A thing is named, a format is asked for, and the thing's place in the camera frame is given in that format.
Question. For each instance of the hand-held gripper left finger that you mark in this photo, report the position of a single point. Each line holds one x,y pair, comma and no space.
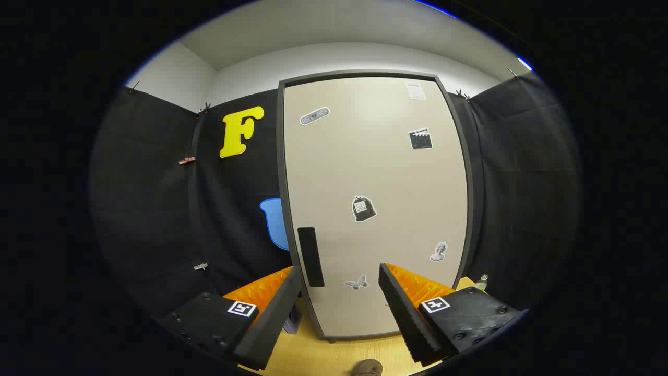
271,324

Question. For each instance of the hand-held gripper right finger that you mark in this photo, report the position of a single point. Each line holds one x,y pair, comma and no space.
404,318

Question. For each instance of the beige shoe cabinet door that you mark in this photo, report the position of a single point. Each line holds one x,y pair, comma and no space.
365,167

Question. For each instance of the dark grey shoe cabinet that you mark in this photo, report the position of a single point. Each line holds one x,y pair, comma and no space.
281,146

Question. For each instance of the green label plastic bottle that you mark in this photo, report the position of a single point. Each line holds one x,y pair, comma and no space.
481,284

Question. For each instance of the black backdrop cloth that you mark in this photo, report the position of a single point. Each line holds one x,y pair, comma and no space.
146,209

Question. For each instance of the copper clip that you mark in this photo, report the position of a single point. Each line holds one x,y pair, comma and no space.
187,161

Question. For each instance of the ceiling light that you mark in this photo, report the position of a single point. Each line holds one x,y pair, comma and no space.
524,63

